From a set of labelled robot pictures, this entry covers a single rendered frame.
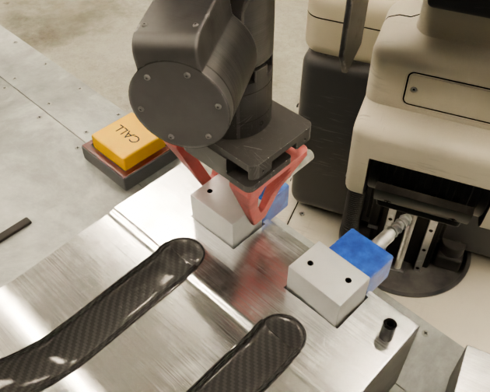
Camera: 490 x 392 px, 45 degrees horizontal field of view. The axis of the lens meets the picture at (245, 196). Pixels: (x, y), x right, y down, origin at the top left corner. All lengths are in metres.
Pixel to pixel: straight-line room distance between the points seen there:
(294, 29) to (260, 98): 2.14
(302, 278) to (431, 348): 0.17
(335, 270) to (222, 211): 0.10
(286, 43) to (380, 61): 1.71
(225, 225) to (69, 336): 0.15
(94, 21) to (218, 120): 2.34
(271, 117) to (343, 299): 0.14
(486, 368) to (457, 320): 0.74
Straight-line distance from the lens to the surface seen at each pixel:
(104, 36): 2.54
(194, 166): 0.48
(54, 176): 0.71
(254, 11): 0.36
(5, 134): 0.79
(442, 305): 1.26
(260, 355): 0.45
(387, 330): 0.44
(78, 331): 0.48
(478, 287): 1.31
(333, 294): 0.44
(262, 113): 0.41
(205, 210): 0.49
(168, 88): 0.31
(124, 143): 0.68
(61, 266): 0.51
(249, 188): 0.41
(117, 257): 0.50
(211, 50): 0.31
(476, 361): 0.51
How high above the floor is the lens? 1.27
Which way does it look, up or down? 46 degrees down
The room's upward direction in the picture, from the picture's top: 1 degrees clockwise
